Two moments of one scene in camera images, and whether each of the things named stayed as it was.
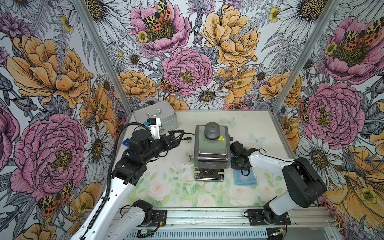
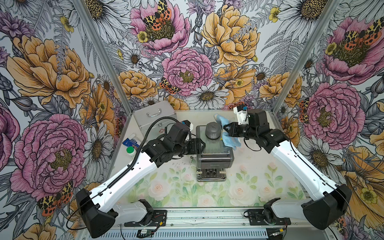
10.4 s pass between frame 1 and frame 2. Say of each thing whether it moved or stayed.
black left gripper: moved
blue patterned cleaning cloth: moved
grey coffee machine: stayed
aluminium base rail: stayed
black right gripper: moved
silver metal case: stayed
